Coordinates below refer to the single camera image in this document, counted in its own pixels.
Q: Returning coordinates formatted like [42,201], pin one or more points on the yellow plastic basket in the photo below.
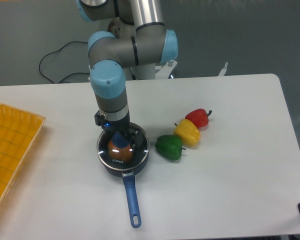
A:
[18,130]

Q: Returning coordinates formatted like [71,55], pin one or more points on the yellow bell pepper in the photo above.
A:
[188,132]

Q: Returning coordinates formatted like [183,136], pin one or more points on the dark pot with blue handle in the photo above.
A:
[129,181]

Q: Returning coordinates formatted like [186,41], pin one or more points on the green bell pepper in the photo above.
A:
[169,146]

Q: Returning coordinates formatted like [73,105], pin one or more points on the glass pot lid blue knob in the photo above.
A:
[140,155]

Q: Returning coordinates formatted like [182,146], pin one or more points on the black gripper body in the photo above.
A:
[121,126]

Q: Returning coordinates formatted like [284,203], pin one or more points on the orange bread roll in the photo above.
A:
[123,154]

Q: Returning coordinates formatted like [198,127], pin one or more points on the red bell pepper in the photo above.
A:
[199,117]

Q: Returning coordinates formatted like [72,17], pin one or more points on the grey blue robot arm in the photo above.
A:
[107,78]

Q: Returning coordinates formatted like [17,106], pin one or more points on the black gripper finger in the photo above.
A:
[100,120]
[135,136]

